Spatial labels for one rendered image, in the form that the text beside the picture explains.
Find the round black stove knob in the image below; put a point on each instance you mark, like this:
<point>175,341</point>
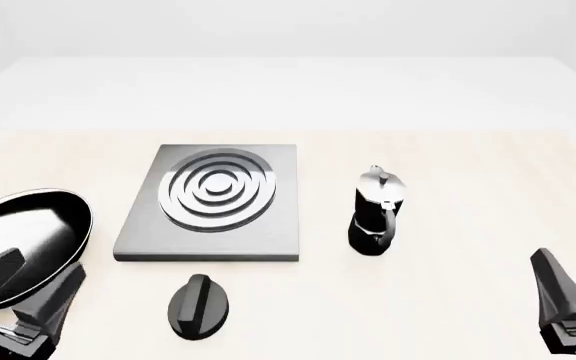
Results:
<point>198,309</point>

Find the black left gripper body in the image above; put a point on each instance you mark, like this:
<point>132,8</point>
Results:
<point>3,339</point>

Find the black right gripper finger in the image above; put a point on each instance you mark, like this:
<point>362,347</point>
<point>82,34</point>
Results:
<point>560,288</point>

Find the flat black stove plate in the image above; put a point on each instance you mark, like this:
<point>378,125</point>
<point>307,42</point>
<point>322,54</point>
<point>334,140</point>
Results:
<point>158,232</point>

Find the black frying pan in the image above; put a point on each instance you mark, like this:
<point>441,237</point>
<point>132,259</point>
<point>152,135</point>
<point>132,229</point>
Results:
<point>53,217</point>

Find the black moka pot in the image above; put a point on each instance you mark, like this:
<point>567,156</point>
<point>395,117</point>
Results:
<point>370,213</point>

